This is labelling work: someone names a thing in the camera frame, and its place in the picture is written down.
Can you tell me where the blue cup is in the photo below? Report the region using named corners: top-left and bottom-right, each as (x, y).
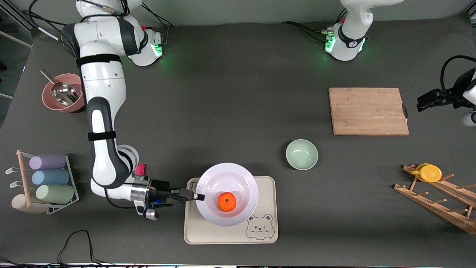
top-left (31, 169), bottom-right (70, 186)

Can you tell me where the black arm base cable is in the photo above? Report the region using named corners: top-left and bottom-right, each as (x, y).
top-left (139, 5), bottom-right (177, 47)
top-left (280, 7), bottom-right (348, 42)

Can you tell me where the beige cup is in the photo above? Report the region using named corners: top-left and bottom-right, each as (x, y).
top-left (11, 194), bottom-right (47, 214)

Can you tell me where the white wire cup rack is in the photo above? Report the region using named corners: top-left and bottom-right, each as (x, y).
top-left (5, 150), bottom-right (80, 215)

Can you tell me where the black right arm base cable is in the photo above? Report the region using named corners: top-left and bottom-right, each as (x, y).
top-left (139, 5), bottom-right (177, 47)

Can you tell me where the yellow cup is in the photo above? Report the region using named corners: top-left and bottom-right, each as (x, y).
top-left (411, 163), bottom-right (443, 183)

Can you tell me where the green cup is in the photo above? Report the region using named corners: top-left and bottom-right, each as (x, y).
top-left (35, 184), bottom-right (75, 205)

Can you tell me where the light green bowl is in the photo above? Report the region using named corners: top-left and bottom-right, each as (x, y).
top-left (286, 139), bottom-right (319, 170)

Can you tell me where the wooden cutting board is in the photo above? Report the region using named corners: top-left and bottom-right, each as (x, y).
top-left (328, 87), bottom-right (410, 136)

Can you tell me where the beige bear print tray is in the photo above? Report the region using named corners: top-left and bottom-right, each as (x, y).
top-left (184, 176), bottom-right (279, 245)

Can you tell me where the metal scoop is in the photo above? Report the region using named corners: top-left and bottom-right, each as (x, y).
top-left (40, 70), bottom-right (80, 106)

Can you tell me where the purple cup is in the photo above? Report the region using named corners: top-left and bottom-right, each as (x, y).
top-left (29, 154), bottom-right (67, 170)

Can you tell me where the pink bowl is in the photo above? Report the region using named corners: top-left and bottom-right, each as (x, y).
top-left (42, 73), bottom-right (87, 113)

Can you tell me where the white round plate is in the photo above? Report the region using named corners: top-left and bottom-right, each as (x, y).
top-left (196, 163), bottom-right (259, 227)

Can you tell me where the orange fruit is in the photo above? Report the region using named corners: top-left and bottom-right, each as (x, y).
top-left (217, 192), bottom-right (237, 213)

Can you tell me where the black left arm base cable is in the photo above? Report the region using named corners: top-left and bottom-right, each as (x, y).
top-left (280, 7), bottom-right (348, 42)

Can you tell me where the wooden peg drying rack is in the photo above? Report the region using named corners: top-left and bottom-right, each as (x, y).
top-left (393, 164), bottom-right (476, 235)

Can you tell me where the black floor cable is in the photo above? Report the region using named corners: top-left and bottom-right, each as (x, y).
top-left (0, 230), bottom-right (123, 268)

